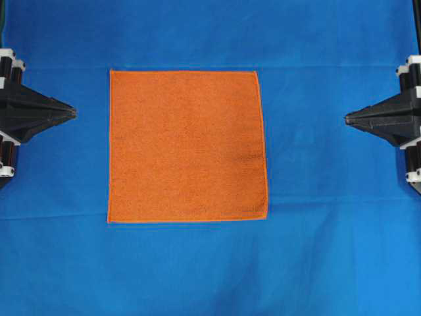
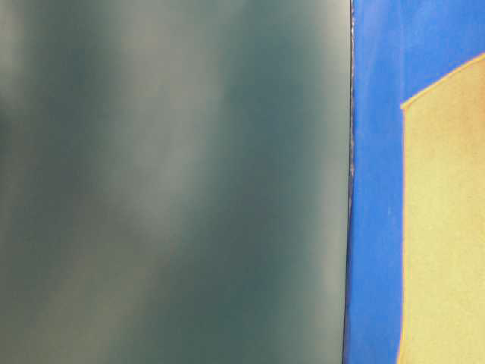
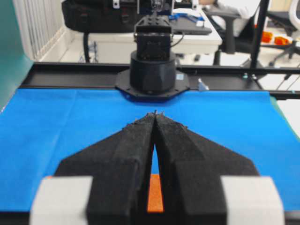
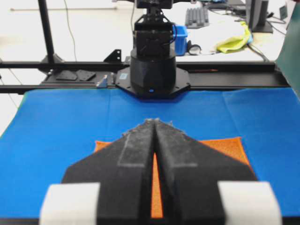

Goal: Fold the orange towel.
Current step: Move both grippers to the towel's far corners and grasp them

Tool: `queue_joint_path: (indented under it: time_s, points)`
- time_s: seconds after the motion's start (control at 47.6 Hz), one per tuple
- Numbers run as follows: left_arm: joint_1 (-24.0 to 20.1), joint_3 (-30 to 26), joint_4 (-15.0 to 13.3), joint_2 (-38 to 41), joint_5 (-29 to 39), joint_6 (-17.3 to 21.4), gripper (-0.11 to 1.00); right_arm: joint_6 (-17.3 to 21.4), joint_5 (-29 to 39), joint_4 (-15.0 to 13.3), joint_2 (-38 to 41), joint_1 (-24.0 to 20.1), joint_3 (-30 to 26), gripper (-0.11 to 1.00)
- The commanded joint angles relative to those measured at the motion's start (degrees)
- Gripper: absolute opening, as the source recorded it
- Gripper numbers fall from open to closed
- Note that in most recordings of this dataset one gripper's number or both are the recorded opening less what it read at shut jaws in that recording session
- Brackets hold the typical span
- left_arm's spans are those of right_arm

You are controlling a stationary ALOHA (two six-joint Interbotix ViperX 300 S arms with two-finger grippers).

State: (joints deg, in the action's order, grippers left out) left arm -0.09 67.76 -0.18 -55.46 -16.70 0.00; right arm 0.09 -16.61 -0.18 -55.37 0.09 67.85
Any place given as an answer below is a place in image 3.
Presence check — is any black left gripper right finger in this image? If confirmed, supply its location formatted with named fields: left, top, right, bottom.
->
left=155, top=114, right=285, bottom=225

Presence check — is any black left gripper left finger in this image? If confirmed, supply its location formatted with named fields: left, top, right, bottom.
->
left=30, top=114, right=155, bottom=225

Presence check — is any orange towel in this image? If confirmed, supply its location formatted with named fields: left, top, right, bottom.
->
left=147, top=174, right=164, bottom=213

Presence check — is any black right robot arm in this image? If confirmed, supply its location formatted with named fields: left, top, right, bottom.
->
left=116, top=0, right=190, bottom=98

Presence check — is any blue table cloth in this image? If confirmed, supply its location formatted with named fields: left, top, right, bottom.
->
left=0, top=89, right=300, bottom=211

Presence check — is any white desk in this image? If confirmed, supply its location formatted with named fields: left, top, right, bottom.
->
left=89, top=7, right=222, bottom=64

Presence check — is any black office chair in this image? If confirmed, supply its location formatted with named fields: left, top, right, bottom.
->
left=198, top=0, right=260, bottom=53

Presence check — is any orange object on shelf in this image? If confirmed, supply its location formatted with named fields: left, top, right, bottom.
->
left=274, top=36, right=290, bottom=45

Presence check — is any black bag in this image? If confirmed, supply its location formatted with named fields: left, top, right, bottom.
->
left=61, top=0, right=143, bottom=33

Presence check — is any blue plastic part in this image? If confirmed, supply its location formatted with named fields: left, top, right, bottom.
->
left=168, top=13, right=205, bottom=23

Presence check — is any black vertical pole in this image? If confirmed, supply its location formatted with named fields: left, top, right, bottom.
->
left=250, top=0, right=270, bottom=69

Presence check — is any black table frame rail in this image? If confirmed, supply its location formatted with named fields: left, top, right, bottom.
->
left=21, top=62, right=300, bottom=101

